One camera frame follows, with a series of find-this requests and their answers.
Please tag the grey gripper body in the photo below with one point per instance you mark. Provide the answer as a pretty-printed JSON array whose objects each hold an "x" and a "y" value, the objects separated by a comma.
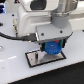
[{"x": 49, "y": 32}]

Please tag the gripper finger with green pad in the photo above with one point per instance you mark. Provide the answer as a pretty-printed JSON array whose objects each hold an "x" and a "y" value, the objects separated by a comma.
[
  {"x": 43, "y": 46},
  {"x": 61, "y": 42}
]

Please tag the blue gear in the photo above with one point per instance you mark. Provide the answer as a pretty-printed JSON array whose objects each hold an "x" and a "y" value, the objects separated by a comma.
[{"x": 53, "y": 48}]

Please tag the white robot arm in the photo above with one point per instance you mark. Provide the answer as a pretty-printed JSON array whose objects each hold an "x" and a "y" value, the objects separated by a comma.
[{"x": 45, "y": 20}]

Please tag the beige connector block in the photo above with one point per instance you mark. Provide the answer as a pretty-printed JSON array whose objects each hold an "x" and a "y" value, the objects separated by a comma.
[{"x": 15, "y": 25}]

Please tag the black framed peg base plate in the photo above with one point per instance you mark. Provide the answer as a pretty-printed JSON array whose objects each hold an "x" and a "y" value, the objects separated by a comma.
[{"x": 43, "y": 58}]

